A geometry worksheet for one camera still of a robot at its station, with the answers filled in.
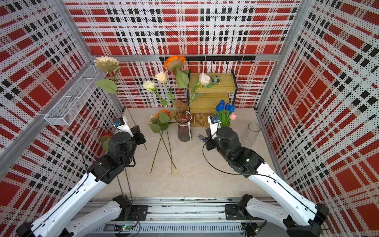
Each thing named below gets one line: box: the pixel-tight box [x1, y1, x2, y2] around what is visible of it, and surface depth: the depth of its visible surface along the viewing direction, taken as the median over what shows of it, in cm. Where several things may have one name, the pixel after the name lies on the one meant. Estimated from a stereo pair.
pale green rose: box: [142, 80, 180, 120], surface depth 81 cm
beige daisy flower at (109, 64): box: [94, 55, 136, 126], surface depth 63 cm
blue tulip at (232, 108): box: [228, 104, 237, 113], surface depth 82 cm
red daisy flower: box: [100, 132, 114, 152], surface depth 100 cm
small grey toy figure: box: [196, 133, 206, 142], surface depth 104 cm
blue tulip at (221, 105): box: [216, 99, 226, 110], surface depth 80 cm
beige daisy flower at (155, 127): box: [148, 114, 164, 174], surface depth 109 cm
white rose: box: [189, 72, 211, 103], surface depth 82 cm
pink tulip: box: [229, 112, 237, 120], surface depth 78 cm
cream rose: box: [154, 71, 175, 111], surface depth 79 cm
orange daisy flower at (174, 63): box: [163, 55, 190, 89], surface depth 65 cm
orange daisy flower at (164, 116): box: [156, 109, 177, 175], surface depth 106 cm
